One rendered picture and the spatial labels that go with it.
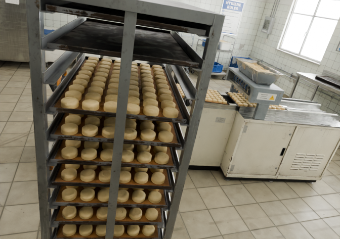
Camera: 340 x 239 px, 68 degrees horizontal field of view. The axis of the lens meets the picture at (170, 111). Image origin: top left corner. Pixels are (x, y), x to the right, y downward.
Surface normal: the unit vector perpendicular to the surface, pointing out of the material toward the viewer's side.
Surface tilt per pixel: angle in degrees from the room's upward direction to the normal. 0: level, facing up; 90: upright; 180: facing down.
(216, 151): 90
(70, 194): 0
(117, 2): 90
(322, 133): 90
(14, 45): 90
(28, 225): 0
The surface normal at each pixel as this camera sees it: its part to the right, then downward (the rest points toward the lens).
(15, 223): 0.17, -0.90
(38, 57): 0.13, 0.44
